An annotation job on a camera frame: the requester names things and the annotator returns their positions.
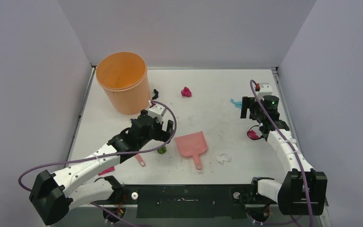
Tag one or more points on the crumpled magenta paper ball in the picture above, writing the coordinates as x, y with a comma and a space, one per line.
185, 92

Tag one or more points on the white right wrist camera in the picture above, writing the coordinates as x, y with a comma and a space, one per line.
263, 89

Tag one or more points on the magenta scrap near right arm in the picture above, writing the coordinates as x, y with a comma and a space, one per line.
252, 135

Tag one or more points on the pink plastic dustpan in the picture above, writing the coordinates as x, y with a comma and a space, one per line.
192, 146

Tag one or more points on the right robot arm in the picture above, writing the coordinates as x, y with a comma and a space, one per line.
303, 190

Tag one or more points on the magenta scrap at front left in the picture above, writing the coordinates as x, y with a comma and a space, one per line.
106, 171

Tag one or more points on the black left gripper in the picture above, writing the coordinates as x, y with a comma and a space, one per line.
163, 135

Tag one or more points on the cyan paper scrap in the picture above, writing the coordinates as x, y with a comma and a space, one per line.
237, 104

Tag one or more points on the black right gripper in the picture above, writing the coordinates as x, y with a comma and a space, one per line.
248, 107

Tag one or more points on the pink hand brush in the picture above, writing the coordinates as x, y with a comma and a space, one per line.
140, 160

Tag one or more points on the black paper scrap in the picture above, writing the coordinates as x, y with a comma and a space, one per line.
156, 94

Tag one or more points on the white paper scrap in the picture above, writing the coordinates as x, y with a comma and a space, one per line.
222, 158

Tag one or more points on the orange plastic bucket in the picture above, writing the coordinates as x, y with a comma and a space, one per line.
123, 77

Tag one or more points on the green paper scrap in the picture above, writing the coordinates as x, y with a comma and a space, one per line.
162, 150

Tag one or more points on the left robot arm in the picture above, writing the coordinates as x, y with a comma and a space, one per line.
53, 195

